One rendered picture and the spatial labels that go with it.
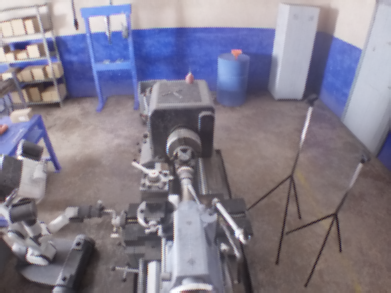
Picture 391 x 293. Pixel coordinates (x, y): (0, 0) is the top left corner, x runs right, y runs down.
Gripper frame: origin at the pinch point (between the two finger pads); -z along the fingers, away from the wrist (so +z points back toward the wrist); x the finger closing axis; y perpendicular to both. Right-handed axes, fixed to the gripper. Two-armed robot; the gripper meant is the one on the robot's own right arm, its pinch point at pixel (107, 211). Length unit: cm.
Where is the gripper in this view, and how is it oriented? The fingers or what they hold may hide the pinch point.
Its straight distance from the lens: 173.4
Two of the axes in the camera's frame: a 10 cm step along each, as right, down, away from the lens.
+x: -0.6, -0.8, 10.0
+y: 0.4, 10.0, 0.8
